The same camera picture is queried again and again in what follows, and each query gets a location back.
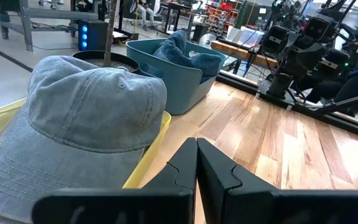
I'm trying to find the white box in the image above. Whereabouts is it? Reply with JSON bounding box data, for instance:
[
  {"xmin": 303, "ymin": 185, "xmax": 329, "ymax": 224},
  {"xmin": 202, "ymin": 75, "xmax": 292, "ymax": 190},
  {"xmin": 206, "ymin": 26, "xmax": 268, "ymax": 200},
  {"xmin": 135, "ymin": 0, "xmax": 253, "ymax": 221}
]
[{"xmin": 227, "ymin": 26, "xmax": 265, "ymax": 47}]

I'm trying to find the potted green plant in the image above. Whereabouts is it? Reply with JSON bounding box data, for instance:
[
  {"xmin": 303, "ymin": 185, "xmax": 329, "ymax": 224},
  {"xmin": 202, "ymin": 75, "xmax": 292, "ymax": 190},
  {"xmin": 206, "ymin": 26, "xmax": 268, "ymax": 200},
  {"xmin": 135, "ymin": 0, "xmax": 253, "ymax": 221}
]
[{"xmin": 72, "ymin": 0, "xmax": 141, "ymax": 74}]

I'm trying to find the black computer with blue lights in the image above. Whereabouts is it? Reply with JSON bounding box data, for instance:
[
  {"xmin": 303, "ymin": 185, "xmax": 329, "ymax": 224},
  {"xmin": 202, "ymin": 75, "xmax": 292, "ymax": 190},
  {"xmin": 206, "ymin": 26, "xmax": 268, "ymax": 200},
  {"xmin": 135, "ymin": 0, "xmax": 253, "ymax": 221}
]
[{"xmin": 78, "ymin": 19, "xmax": 109, "ymax": 52}]

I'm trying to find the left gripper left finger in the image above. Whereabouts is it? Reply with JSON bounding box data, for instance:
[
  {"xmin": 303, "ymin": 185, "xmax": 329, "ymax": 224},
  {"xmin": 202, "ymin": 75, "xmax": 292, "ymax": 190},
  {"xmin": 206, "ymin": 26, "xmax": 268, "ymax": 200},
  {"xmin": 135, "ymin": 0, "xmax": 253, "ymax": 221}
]
[{"xmin": 32, "ymin": 138, "xmax": 198, "ymax": 224}]

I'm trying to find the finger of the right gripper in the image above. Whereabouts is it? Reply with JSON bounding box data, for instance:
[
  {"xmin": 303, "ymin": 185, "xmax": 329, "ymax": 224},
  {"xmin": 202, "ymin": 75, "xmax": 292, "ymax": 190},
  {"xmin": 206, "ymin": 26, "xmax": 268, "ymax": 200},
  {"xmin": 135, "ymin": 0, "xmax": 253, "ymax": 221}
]
[
  {"xmin": 317, "ymin": 48, "xmax": 350, "ymax": 80},
  {"xmin": 261, "ymin": 24, "xmax": 298, "ymax": 59}
]

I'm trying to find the teal plastic bin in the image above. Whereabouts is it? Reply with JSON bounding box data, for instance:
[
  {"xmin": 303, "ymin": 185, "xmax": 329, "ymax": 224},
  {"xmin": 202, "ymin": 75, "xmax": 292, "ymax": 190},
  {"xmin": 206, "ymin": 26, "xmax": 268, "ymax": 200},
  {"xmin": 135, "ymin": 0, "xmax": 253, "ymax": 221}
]
[{"xmin": 126, "ymin": 37, "xmax": 228, "ymax": 116}]

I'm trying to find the yellow plastic bin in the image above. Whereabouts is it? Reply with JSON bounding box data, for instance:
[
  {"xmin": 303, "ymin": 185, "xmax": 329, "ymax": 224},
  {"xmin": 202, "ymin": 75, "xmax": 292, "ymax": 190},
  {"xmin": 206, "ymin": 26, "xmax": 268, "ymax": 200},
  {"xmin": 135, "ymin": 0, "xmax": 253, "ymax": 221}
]
[{"xmin": 0, "ymin": 98, "xmax": 173, "ymax": 224}]

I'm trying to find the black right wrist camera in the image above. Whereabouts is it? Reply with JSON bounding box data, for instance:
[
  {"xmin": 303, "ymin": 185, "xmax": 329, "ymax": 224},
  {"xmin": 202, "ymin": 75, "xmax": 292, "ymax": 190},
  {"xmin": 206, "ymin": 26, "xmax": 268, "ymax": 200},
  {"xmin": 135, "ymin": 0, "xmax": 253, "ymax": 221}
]
[{"xmin": 303, "ymin": 14, "xmax": 338, "ymax": 44}]

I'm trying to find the red parts shelf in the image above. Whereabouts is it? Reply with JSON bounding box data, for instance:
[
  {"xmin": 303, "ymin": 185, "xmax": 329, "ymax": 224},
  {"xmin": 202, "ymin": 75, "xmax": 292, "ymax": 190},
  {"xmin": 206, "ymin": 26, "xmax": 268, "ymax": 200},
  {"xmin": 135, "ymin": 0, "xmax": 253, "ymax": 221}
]
[{"xmin": 206, "ymin": 1, "xmax": 239, "ymax": 37}]

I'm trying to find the grey washed baseball cap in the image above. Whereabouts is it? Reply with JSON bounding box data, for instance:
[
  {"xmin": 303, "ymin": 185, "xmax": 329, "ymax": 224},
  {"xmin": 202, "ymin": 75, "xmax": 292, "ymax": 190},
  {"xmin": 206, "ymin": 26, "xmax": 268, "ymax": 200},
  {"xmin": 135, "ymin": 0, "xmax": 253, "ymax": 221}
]
[{"xmin": 0, "ymin": 55, "xmax": 168, "ymax": 224}]

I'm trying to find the person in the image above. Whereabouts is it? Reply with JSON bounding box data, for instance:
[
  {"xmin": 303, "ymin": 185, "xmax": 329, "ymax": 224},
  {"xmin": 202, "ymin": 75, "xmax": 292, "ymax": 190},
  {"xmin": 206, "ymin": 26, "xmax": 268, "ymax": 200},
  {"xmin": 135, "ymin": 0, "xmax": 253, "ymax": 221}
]
[{"xmin": 135, "ymin": 0, "xmax": 158, "ymax": 30}]

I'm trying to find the grey metal table frame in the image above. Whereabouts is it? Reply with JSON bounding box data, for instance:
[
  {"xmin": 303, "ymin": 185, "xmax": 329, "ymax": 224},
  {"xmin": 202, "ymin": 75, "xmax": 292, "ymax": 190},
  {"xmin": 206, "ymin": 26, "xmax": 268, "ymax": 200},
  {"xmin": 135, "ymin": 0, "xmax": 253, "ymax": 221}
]
[{"xmin": 0, "ymin": 0, "xmax": 99, "ymax": 52}]

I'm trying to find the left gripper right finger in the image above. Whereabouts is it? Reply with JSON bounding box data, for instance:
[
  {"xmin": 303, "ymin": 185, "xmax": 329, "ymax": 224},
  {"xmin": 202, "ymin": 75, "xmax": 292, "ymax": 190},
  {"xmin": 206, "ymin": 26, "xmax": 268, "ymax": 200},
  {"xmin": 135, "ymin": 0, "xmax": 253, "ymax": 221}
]
[{"xmin": 197, "ymin": 138, "xmax": 358, "ymax": 224}]

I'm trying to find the wooden workbench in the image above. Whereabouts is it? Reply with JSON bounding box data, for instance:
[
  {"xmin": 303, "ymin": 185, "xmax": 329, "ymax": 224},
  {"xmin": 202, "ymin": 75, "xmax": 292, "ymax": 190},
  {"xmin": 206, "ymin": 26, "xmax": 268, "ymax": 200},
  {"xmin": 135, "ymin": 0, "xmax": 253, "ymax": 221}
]
[{"xmin": 210, "ymin": 40, "xmax": 279, "ymax": 69}]

